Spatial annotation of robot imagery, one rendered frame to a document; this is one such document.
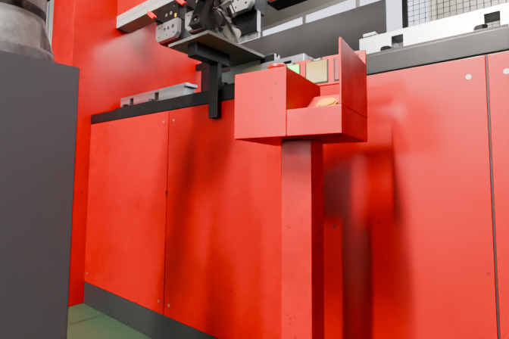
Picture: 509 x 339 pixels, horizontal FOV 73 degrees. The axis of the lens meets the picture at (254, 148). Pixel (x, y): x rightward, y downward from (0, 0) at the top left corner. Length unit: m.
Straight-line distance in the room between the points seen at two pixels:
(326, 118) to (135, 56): 1.57
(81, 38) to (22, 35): 1.22
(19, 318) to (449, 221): 0.75
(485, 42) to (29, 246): 0.87
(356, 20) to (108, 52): 1.21
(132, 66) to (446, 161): 1.60
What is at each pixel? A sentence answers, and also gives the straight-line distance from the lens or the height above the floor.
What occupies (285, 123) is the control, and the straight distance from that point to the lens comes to 0.57.
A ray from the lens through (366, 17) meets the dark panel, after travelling 1.66.
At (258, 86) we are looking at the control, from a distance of 0.61.
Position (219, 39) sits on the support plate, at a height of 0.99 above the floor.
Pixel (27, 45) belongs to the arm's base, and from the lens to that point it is 0.66.
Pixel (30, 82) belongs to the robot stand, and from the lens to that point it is 0.63.
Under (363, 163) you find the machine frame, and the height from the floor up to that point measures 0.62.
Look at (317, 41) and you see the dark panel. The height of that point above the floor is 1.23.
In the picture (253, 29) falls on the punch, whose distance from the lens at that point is 1.28.
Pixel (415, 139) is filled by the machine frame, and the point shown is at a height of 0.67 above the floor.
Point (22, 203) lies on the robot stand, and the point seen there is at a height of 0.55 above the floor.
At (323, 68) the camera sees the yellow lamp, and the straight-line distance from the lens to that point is 0.73.
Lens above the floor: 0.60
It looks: 4 degrees up
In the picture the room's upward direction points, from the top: straight up
